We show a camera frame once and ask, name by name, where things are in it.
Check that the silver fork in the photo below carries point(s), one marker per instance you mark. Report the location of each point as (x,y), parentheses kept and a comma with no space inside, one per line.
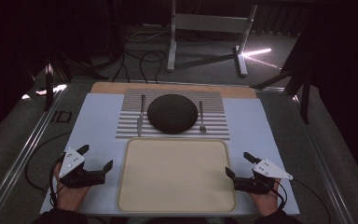
(202,119)

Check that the black round plate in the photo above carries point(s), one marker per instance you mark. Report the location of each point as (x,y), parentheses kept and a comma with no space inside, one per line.
(172,113)

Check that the beige tray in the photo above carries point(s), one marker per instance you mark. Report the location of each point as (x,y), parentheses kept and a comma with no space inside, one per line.
(175,177)

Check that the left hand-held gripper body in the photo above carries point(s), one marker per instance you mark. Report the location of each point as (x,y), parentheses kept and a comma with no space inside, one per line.
(80,177)

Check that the person's left hand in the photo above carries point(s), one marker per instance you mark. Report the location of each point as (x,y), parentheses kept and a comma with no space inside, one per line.
(71,197)

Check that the white metal stand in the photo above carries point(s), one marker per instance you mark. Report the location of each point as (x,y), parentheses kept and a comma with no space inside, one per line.
(209,23)

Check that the white paper sheet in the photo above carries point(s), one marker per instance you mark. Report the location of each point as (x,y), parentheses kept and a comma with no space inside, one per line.
(101,124)

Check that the black tripod stand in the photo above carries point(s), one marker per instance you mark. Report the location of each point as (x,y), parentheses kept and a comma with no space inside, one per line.
(305,102)
(49,90)

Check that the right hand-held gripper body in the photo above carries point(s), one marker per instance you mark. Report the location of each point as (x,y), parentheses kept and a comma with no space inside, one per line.
(258,182)

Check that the aluminium rail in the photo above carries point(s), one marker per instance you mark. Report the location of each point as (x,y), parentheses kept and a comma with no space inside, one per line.
(21,155)
(323,171)

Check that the grey striped placemat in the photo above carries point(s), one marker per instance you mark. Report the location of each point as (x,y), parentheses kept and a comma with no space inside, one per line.
(218,104)

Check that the person's right hand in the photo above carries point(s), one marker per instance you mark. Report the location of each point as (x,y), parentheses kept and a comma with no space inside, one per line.
(265,202)

